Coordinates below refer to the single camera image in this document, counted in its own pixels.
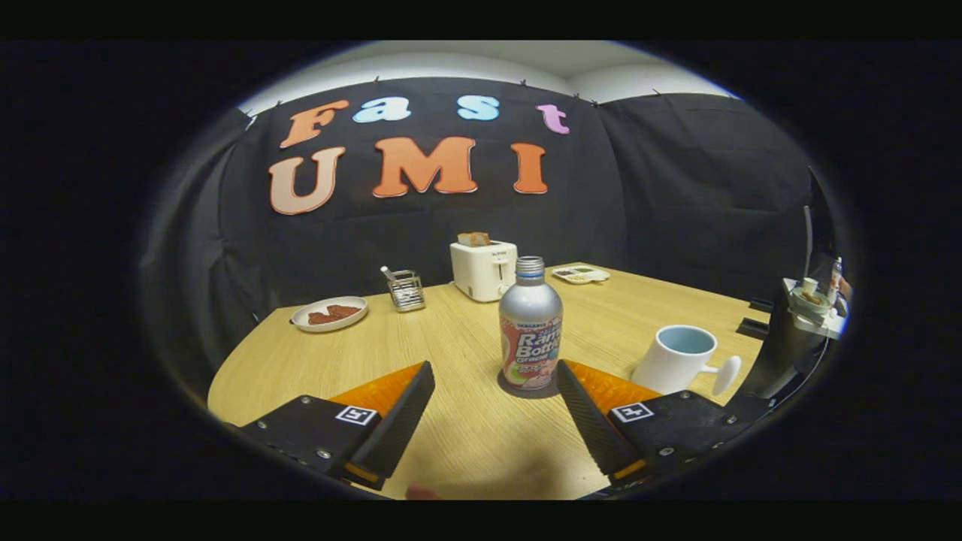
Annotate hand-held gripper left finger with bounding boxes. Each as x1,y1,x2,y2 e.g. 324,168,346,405
237,361,437,491

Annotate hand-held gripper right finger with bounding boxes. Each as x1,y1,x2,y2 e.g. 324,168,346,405
555,359,760,489

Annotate dark brown round coaster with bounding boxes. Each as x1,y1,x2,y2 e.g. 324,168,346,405
497,368,561,400

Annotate white cup blue inside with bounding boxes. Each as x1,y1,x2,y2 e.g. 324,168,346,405
630,325,742,397

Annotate silver juice bottle pink label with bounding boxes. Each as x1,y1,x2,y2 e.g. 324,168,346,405
499,256,564,391

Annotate wooden table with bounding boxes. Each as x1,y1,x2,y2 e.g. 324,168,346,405
207,261,775,500

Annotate white round plate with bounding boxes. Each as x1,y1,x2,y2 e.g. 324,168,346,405
291,296,369,333

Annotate red-brown food slices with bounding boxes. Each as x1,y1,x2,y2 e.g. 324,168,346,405
307,304,363,325

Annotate white divided tray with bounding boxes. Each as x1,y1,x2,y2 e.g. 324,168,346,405
551,265,611,285

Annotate white toaster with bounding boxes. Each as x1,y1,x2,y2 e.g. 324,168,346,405
449,240,519,303

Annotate white shelf with small items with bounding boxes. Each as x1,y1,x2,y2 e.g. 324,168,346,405
782,257,850,340

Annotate black backdrop cloth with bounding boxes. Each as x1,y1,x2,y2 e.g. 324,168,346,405
139,75,835,407

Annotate metal wire holder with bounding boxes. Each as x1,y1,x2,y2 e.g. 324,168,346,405
380,265,426,313

